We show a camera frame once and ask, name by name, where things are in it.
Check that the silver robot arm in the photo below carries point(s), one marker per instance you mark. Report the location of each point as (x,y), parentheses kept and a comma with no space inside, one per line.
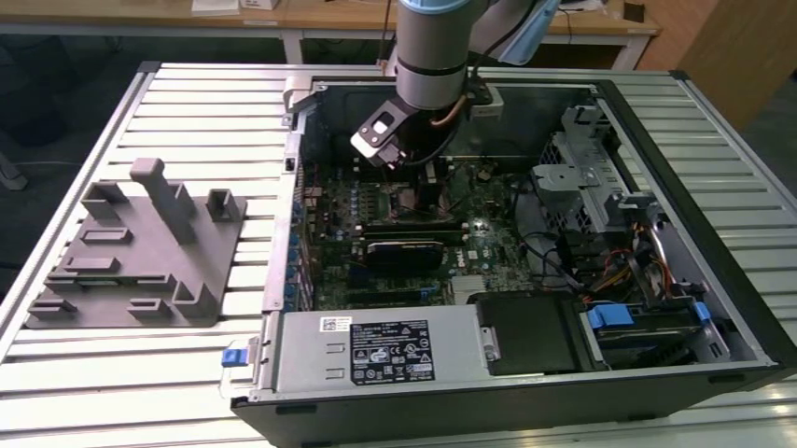
(433,46)

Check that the CPU socket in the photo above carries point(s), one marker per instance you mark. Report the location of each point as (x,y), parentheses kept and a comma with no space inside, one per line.
(394,215)

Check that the round coin battery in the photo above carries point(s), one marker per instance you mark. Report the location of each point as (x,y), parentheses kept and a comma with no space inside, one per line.
(482,175)

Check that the RAM slot with white clips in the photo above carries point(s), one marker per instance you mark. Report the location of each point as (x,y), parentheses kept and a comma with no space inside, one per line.
(361,161)
(374,172)
(411,236)
(411,227)

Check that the silver metal drive cage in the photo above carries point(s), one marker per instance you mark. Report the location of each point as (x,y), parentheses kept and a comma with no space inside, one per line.
(561,179)

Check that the black graphics card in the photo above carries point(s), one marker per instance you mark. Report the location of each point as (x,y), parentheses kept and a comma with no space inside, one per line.
(405,256)

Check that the grey case latch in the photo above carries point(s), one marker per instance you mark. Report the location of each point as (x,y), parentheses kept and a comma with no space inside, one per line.
(295,91)

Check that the green motherboard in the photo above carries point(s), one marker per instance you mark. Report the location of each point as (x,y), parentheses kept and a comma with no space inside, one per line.
(505,261)

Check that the silver chipset heatsink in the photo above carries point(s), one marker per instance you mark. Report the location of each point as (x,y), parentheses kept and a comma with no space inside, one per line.
(470,287)

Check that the black expansion slot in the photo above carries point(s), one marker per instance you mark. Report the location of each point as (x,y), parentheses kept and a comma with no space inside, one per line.
(379,297)

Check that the wooden desk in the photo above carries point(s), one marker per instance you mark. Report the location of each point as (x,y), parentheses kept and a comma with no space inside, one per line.
(598,25)

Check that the white box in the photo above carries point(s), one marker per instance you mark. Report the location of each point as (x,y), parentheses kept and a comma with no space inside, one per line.
(215,4)
(258,4)

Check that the hard disk in blue carrier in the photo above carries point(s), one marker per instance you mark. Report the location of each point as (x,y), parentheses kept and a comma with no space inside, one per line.
(606,317)

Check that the small black box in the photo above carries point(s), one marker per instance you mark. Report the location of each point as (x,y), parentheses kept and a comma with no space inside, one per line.
(636,10)

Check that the silver power supply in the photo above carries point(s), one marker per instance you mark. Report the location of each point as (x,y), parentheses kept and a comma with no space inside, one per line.
(299,354)

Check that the grey parts rack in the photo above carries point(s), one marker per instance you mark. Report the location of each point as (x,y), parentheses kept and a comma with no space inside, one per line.
(155,280)

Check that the wooden cabinet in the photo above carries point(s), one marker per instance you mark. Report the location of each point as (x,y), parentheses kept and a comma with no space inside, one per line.
(735,60)

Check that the blue plastic latch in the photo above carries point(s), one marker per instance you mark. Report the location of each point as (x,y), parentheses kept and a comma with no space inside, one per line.
(234,357)

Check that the black PC case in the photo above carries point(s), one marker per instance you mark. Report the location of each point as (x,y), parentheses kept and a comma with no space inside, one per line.
(436,420)

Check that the white furniture leg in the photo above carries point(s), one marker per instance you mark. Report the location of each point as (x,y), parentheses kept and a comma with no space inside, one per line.
(10,175)

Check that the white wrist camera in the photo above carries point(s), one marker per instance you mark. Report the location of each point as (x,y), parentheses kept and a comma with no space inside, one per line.
(367,144)
(489,109)

